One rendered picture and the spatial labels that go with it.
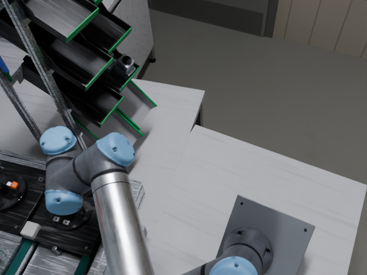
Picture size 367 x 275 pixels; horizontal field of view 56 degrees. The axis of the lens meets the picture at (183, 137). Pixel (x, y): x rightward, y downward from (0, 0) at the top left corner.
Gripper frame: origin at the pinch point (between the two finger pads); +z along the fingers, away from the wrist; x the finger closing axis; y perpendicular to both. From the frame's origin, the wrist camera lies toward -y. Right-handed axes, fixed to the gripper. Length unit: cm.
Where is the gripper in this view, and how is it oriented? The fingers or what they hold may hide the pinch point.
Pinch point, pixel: (89, 204)
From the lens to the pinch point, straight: 111.9
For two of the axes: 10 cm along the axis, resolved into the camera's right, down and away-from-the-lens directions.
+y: 9.6, 1.9, -2.2
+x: 2.9, -7.7, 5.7
